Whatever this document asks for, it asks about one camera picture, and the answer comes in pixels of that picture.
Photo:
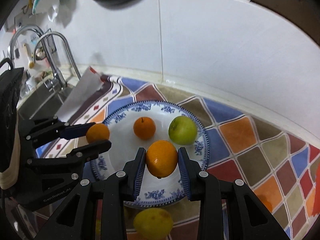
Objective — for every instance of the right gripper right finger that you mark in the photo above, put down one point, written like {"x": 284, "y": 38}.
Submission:
{"x": 247, "y": 216}

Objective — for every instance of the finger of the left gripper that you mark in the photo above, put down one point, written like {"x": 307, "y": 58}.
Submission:
{"x": 75, "y": 131}
{"x": 88, "y": 152}

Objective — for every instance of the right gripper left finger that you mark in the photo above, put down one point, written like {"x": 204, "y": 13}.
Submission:
{"x": 75, "y": 217}

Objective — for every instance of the small orange tangerine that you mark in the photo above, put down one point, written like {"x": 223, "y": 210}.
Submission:
{"x": 98, "y": 132}

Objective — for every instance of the yellow green pear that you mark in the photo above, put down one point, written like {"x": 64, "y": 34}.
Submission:
{"x": 153, "y": 223}

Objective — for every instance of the orange tangerine with stem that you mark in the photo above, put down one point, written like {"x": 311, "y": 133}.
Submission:
{"x": 144, "y": 128}

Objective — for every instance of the large orange tangerine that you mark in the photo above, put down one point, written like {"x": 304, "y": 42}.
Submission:
{"x": 161, "y": 158}

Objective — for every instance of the green apple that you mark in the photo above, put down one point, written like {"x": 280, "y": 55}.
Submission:
{"x": 182, "y": 130}

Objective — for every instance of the chrome kitchen faucet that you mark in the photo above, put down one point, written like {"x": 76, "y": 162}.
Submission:
{"x": 42, "y": 39}

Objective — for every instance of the stainless steel sink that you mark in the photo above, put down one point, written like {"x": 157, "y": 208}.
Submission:
{"x": 42, "y": 102}

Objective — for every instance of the blue white porcelain plate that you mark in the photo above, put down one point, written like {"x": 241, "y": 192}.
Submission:
{"x": 154, "y": 191}

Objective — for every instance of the colourful diamond pattern table mat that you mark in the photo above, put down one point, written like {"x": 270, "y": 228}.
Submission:
{"x": 279, "y": 167}

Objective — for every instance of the thin gooseneck water tap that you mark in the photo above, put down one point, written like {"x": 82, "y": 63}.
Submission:
{"x": 59, "y": 47}

